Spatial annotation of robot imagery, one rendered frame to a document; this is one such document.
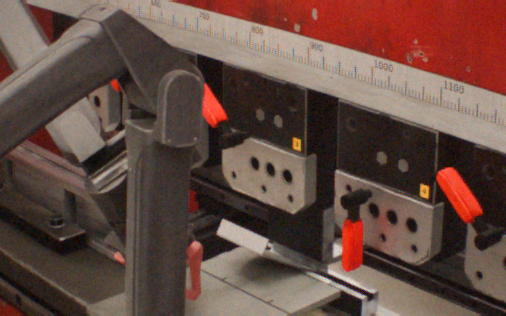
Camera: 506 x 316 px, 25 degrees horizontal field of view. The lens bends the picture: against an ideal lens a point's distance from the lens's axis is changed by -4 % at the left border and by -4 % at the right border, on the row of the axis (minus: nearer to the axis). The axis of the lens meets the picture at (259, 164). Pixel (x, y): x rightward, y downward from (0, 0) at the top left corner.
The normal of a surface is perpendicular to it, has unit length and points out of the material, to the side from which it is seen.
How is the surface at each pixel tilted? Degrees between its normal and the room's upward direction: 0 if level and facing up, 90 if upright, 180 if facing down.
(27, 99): 79
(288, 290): 0
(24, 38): 53
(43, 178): 90
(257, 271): 0
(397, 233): 90
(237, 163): 90
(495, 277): 90
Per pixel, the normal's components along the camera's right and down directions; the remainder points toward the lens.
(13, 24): 0.04, -0.27
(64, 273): 0.00, -0.93
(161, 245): 0.40, 0.20
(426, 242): -0.73, 0.25
